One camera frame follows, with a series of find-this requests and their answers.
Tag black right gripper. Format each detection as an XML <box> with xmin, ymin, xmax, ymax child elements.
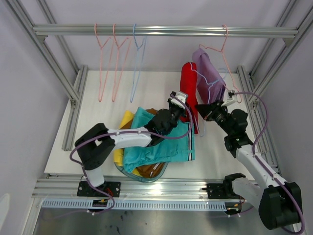
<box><xmin>195</xmin><ymin>99</ymin><xmax>233</xmax><ymax>136</ymax></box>

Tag teal trousers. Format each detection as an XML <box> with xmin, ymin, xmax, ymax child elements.
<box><xmin>123</xmin><ymin>107</ymin><xmax>195</xmax><ymax>173</ymax></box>

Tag blue hanger with red trousers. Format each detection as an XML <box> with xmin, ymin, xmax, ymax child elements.
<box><xmin>180</xmin><ymin>62</ymin><xmax>225</xmax><ymax>134</ymax></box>

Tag yellow trousers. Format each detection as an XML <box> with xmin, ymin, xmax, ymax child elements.
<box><xmin>113</xmin><ymin>110</ymin><xmax>134</xmax><ymax>166</ymax></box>

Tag blue hanger with teal trousers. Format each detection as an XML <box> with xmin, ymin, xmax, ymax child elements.
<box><xmin>130</xmin><ymin>24</ymin><xmax>147</xmax><ymax>103</ymax></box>

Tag red trousers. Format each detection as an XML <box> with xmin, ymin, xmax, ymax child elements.
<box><xmin>180</xmin><ymin>62</ymin><xmax>199</xmax><ymax>135</ymax></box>

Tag brown trousers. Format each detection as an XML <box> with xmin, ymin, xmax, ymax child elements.
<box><xmin>132</xmin><ymin>107</ymin><xmax>167</xmax><ymax>179</ymax></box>

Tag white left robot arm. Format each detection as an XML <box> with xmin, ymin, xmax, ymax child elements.
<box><xmin>73</xmin><ymin>98</ymin><xmax>187</xmax><ymax>196</ymax></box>

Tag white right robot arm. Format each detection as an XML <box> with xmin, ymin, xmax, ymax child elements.
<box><xmin>195</xmin><ymin>101</ymin><xmax>305</xmax><ymax>230</ymax></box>

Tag pink hanger with purple trousers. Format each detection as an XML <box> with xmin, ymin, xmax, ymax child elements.
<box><xmin>199</xmin><ymin>24</ymin><xmax>239</xmax><ymax>92</ymax></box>

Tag purple trousers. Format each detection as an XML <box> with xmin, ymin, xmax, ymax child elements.
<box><xmin>192</xmin><ymin>48</ymin><xmax>226</xmax><ymax>104</ymax></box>

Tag blue plastic basin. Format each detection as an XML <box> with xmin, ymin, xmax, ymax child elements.
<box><xmin>114</xmin><ymin>163</ymin><xmax>168</xmax><ymax>183</ymax></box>

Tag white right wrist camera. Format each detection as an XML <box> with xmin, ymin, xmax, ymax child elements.
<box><xmin>223</xmin><ymin>90</ymin><xmax>238</xmax><ymax>107</ymax></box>

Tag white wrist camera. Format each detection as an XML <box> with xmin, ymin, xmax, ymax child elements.
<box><xmin>168</xmin><ymin>91</ymin><xmax>188</xmax><ymax>109</ymax></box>
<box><xmin>223</xmin><ymin>90</ymin><xmax>238</xmax><ymax>107</ymax></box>

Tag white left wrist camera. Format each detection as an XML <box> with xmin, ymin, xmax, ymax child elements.
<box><xmin>168</xmin><ymin>91</ymin><xmax>188</xmax><ymax>109</ymax></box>

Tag aluminium frame right posts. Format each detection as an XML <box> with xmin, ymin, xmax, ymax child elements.
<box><xmin>237</xmin><ymin>0</ymin><xmax>313</xmax><ymax>172</ymax></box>

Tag aluminium frame posts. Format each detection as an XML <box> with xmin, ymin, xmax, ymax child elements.
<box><xmin>4</xmin><ymin>0</ymin><xmax>89</xmax><ymax>151</ymax></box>
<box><xmin>237</xmin><ymin>0</ymin><xmax>313</xmax><ymax>172</ymax></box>

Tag white slotted cable duct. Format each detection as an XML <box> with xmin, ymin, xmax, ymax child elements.
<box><xmin>42</xmin><ymin>199</ymin><xmax>226</xmax><ymax>212</ymax></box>

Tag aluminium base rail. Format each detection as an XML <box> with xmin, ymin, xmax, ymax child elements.
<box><xmin>32</xmin><ymin>175</ymin><xmax>223</xmax><ymax>201</ymax></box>

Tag aluminium frame left posts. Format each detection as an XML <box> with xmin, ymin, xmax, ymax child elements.
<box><xmin>4</xmin><ymin>0</ymin><xmax>89</xmax><ymax>151</ymax></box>

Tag aluminium hanging rail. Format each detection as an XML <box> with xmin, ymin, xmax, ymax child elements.
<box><xmin>33</xmin><ymin>24</ymin><xmax>299</xmax><ymax>39</ymax></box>

